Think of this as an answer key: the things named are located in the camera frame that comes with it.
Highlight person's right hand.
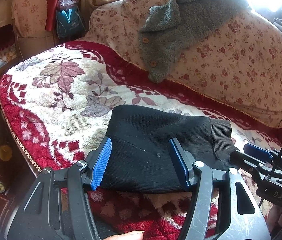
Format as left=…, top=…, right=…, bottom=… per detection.
left=266, top=203, right=282, bottom=233

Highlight red and white floral blanket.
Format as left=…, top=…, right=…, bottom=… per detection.
left=0, top=40, right=282, bottom=240

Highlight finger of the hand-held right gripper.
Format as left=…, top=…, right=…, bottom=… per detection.
left=243, top=144, right=282, bottom=170
left=230, top=150, right=276, bottom=178

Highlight framed picture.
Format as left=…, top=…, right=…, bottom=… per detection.
left=0, top=44, right=20, bottom=72

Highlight person's left hand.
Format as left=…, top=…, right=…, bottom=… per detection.
left=106, top=230, right=146, bottom=240

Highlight floral back cushion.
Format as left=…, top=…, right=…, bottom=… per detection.
left=81, top=0, right=282, bottom=128

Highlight teal bag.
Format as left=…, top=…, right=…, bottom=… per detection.
left=56, top=7, right=87, bottom=40

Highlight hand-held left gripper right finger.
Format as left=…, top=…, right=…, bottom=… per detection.
left=168, top=138, right=271, bottom=240

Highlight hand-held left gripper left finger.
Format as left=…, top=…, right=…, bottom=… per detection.
left=7, top=138, right=112, bottom=240

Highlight grey fleece jacket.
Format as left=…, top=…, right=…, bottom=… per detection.
left=138, top=0, right=251, bottom=84

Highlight black pants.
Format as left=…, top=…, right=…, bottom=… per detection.
left=100, top=104, right=239, bottom=195

